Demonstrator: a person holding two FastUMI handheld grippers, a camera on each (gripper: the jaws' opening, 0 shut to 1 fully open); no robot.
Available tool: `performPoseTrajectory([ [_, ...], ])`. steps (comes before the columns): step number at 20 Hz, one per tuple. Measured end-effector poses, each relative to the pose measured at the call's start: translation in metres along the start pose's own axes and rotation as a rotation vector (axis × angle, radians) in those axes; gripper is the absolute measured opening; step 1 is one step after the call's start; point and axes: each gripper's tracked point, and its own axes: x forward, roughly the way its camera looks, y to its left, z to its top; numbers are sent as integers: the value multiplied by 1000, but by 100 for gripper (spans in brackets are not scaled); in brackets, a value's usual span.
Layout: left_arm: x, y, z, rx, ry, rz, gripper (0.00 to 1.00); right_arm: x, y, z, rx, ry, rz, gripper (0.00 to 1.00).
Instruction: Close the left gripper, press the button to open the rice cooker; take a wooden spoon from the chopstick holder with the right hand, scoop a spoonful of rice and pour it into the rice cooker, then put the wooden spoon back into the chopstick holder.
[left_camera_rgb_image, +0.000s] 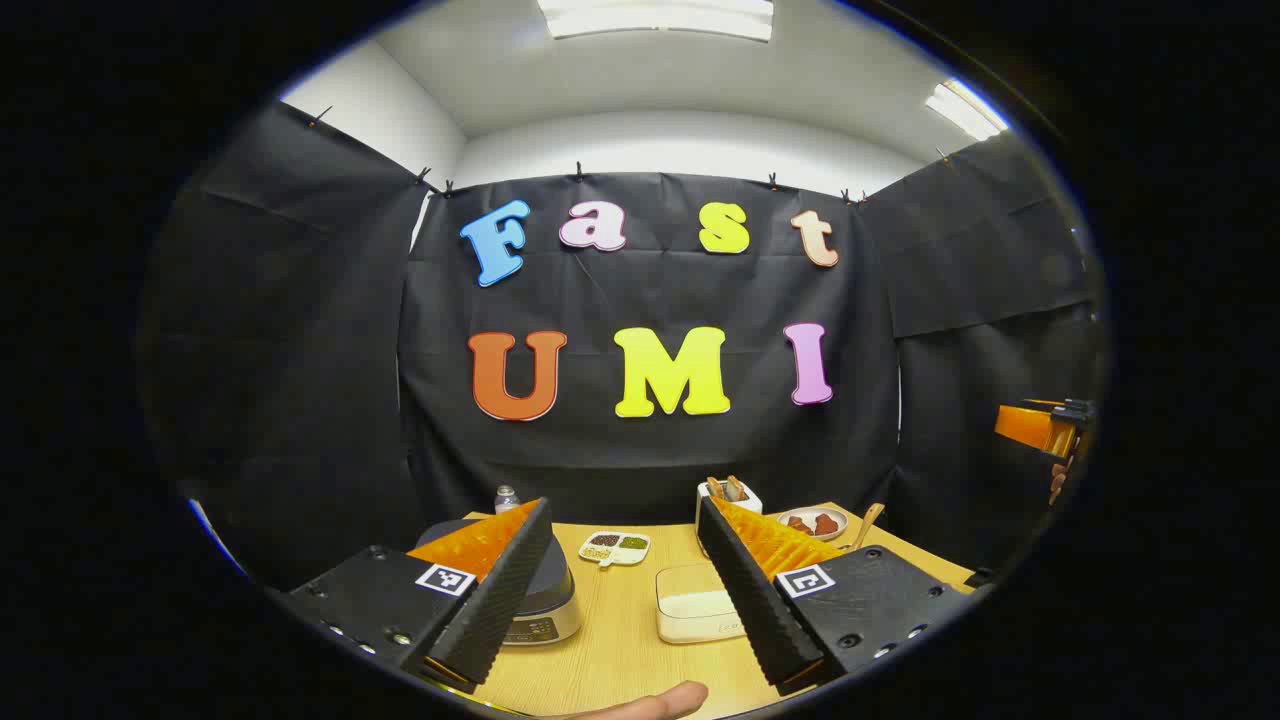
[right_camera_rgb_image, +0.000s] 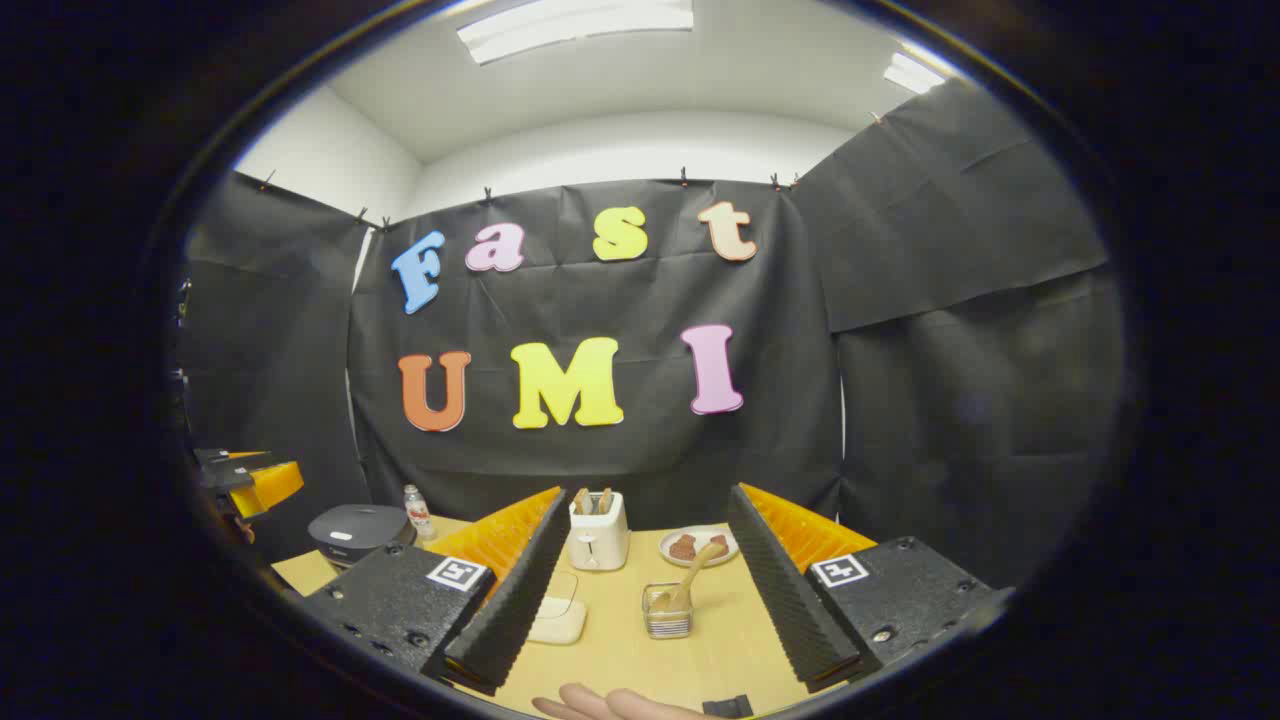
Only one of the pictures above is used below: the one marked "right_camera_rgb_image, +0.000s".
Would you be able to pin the white rice tray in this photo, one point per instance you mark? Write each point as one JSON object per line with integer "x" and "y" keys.
{"x": 557, "y": 622}

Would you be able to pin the small white plate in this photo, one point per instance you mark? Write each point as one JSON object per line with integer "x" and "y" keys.
{"x": 675, "y": 563}

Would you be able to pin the wooden spoon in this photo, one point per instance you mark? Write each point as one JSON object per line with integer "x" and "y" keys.
{"x": 692, "y": 575}

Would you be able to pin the small clear red-label bottle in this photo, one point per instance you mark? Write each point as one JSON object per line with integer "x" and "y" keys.
{"x": 418, "y": 515}

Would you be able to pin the silver black rice cooker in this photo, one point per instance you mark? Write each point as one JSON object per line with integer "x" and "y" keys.
{"x": 355, "y": 528}

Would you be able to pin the white toaster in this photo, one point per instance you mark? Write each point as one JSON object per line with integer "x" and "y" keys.
{"x": 598, "y": 540}

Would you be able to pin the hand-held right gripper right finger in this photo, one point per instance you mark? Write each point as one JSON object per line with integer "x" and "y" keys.
{"x": 785, "y": 600}

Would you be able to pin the brown meat piece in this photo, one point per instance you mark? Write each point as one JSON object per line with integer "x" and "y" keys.
{"x": 720, "y": 542}
{"x": 682, "y": 548}

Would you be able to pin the long ceiling light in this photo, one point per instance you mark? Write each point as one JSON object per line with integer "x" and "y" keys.
{"x": 570, "y": 25}

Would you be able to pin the small ceiling light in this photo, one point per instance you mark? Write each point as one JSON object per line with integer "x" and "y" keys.
{"x": 912, "y": 75}

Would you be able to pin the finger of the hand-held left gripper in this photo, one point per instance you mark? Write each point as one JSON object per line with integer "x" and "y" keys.
{"x": 265, "y": 485}

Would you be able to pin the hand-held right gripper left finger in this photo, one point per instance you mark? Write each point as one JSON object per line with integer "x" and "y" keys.
{"x": 515, "y": 600}

